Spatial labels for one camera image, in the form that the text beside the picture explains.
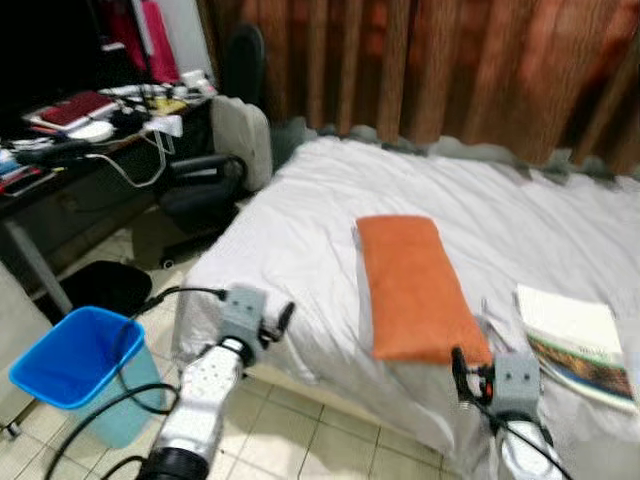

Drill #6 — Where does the orange pillow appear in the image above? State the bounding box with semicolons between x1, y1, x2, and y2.
355;213;494;365

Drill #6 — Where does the white magazine with city photo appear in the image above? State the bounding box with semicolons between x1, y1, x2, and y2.
514;285;639;414

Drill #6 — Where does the grey duvet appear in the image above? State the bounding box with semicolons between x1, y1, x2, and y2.
172;135;640;480

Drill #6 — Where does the black office chair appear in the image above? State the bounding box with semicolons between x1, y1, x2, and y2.
155;22;269;269

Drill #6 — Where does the black bag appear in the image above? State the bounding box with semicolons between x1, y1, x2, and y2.
45;260;154;322

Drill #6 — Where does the beige chair cushion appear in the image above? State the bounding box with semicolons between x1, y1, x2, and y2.
210;95;274;192

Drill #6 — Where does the blue waste bin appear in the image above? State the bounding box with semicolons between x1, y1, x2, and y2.
8;305;167;450

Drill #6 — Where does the grey green scalloped fabric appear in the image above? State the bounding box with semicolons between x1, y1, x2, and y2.
270;118;640;187

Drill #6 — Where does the white power adapter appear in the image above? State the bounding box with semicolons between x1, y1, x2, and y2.
145;115;185;140

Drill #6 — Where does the dark desk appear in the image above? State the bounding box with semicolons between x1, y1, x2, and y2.
0;85;216;313

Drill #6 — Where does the grey rolling cabinet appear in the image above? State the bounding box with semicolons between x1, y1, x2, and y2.
0;262;53;439

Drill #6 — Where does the white computer mouse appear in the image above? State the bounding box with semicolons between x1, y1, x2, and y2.
65;120;116;144

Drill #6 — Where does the black white checkered cloth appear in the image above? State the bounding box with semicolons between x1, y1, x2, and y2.
100;83;213;117

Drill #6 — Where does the dark red book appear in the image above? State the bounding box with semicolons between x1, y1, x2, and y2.
34;91;120;130

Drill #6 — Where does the brown curtain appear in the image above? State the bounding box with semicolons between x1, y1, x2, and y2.
200;0;640;167

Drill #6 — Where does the pink red hanging garment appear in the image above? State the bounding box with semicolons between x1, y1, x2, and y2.
100;0;182;86

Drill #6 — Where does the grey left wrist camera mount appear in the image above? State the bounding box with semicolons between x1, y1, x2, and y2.
220;285;269;343

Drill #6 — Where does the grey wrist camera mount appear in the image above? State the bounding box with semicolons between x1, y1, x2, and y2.
220;285;269;343
492;352;542;417

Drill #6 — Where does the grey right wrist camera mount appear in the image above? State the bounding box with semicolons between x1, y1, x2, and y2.
492;352;542;417

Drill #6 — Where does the white cable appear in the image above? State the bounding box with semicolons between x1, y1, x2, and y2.
90;133;172;190

